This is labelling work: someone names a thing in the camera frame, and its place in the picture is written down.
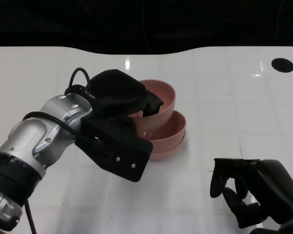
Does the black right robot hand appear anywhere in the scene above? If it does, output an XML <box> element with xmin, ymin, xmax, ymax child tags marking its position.
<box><xmin>209</xmin><ymin>157</ymin><xmax>293</xmax><ymax>229</ymax></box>

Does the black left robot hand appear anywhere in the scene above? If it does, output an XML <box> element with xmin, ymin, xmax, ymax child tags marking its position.
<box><xmin>89</xmin><ymin>69</ymin><xmax>165</xmax><ymax>137</ymax></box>

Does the pink plastic bowl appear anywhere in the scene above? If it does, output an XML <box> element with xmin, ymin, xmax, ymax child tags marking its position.
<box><xmin>136</xmin><ymin>110</ymin><xmax>188</xmax><ymax>154</ymax></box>
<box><xmin>148</xmin><ymin>133</ymin><xmax>187</xmax><ymax>161</ymax></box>
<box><xmin>129</xmin><ymin>79</ymin><xmax>177</xmax><ymax>134</ymax></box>

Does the black round table grommet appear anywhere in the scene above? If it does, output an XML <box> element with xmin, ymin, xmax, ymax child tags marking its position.
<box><xmin>271</xmin><ymin>58</ymin><xmax>293</xmax><ymax>73</ymax></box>

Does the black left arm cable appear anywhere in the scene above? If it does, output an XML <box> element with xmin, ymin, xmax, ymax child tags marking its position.
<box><xmin>23</xmin><ymin>67</ymin><xmax>100</xmax><ymax>234</ymax></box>

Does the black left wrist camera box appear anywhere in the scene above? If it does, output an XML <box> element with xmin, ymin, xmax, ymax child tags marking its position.
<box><xmin>74</xmin><ymin>117</ymin><xmax>154</xmax><ymax>183</ymax></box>

